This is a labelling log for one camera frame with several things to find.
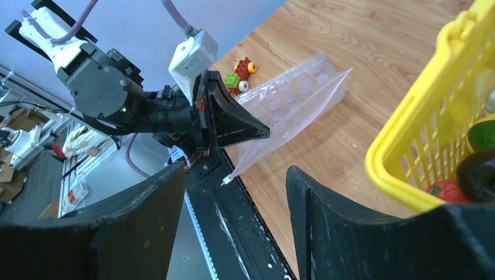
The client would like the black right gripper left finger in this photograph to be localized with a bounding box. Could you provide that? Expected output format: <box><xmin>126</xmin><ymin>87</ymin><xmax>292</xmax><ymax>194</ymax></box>
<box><xmin>1</xmin><ymin>163</ymin><xmax>186</xmax><ymax>279</ymax></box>

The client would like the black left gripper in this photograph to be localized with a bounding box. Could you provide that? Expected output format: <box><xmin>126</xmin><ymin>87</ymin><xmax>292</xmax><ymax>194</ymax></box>
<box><xmin>145</xmin><ymin>70</ymin><xmax>270</xmax><ymax>155</ymax></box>

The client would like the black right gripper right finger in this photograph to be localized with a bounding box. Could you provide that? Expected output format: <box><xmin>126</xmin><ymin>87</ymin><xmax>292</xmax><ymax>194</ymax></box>
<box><xmin>286</xmin><ymin>166</ymin><xmax>494</xmax><ymax>279</ymax></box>

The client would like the clear zip top bag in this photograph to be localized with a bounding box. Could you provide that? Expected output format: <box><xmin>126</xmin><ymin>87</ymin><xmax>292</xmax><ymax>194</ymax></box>
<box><xmin>222</xmin><ymin>54</ymin><xmax>351</xmax><ymax>185</ymax></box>

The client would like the yellow plastic basket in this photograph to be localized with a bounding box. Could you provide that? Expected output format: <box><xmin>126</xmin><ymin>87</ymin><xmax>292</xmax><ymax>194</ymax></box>
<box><xmin>365</xmin><ymin>0</ymin><xmax>494</xmax><ymax>213</ymax></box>

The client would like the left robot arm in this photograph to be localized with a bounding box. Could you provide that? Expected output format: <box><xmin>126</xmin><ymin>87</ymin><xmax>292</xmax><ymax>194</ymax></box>
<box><xmin>6</xmin><ymin>1</ymin><xmax>270</xmax><ymax>155</ymax></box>

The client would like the red green toy block car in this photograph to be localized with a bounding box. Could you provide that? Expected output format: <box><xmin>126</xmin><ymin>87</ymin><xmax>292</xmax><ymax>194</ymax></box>
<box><xmin>223</xmin><ymin>57</ymin><xmax>258</xmax><ymax>96</ymax></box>

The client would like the green cucumber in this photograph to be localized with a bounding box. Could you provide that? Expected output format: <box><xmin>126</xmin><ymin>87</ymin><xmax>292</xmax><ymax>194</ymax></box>
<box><xmin>456</xmin><ymin>148</ymin><xmax>494</xmax><ymax>203</ymax></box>

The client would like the small watermelon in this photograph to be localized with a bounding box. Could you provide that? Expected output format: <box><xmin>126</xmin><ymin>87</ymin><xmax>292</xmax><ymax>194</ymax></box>
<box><xmin>467</xmin><ymin>120</ymin><xmax>494</xmax><ymax>152</ymax></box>

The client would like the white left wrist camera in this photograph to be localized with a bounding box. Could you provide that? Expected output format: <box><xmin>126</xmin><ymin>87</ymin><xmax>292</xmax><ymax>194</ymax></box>
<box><xmin>168</xmin><ymin>30</ymin><xmax>218</xmax><ymax>106</ymax></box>

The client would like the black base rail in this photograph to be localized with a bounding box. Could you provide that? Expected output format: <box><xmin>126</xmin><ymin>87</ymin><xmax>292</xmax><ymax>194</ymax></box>
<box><xmin>170</xmin><ymin>147</ymin><xmax>296</xmax><ymax>279</ymax></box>

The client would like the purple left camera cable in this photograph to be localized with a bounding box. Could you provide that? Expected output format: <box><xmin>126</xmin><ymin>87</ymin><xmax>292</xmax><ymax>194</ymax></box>
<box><xmin>21</xmin><ymin>0</ymin><xmax>198</xmax><ymax>45</ymax></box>

